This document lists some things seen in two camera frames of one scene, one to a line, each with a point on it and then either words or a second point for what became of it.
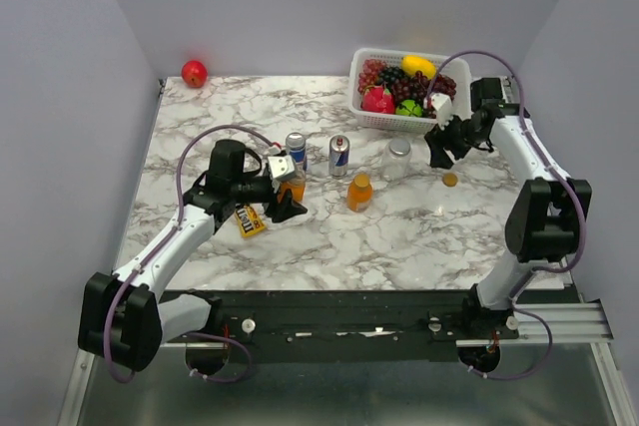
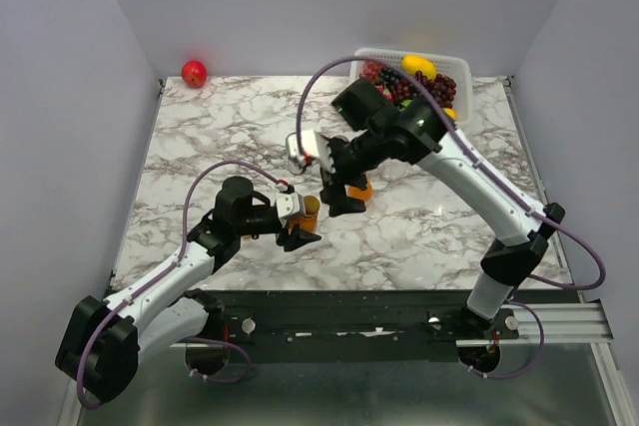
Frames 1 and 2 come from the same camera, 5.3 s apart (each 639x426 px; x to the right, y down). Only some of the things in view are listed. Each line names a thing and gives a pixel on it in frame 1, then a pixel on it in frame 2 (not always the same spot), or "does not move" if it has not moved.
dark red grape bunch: [415, 87] does not move
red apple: [194, 74] does not move
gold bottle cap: [449, 179] to [311, 205]
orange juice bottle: [296, 184] to [305, 222]
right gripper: [436, 139] to [338, 203]
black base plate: [294, 326] does not move
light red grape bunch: [369, 75] does not move
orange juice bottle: [359, 195] does not move
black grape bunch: [389, 75] does not move
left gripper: [284, 210] to [296, 239]
